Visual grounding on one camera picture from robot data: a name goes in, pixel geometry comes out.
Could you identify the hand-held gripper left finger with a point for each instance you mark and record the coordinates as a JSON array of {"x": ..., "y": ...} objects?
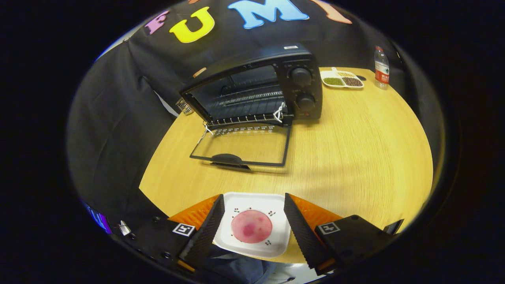
[{"x": 205, "y": 236}]

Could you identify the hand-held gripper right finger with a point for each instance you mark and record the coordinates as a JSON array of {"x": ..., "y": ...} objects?
[{"x": 302, "y": 236}]

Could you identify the pink round food slice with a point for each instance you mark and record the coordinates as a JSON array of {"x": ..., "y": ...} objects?
[{"x": 251, "y": 226}]

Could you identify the white square plate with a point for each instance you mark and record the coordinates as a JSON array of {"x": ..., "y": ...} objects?
[{"x": 252, "y": 200}]

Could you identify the glass toaster oven door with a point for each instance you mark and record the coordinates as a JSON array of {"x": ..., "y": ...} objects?
[{"x": 227, "y": 159}]

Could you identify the black toaster oven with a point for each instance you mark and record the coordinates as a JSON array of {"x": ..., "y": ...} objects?
[{"x": 303, "y": 90}]

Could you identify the person's blue trousers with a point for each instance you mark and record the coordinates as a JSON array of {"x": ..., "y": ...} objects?
[{"x": 236, "y": 270}]

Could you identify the purple blue object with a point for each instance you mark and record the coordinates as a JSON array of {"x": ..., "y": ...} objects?
[{"x": 99, "y": 219}]

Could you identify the white divided bean dish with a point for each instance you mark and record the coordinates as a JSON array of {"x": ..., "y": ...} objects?
[{"x": 341, "y": 80}]

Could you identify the brown bread slice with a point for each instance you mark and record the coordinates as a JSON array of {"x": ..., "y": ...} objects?
[{"x": 199, "y": 72}]

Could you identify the clear water bottle red label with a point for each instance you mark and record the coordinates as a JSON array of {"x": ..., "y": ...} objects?
[{"x": 381, "y": 69}]

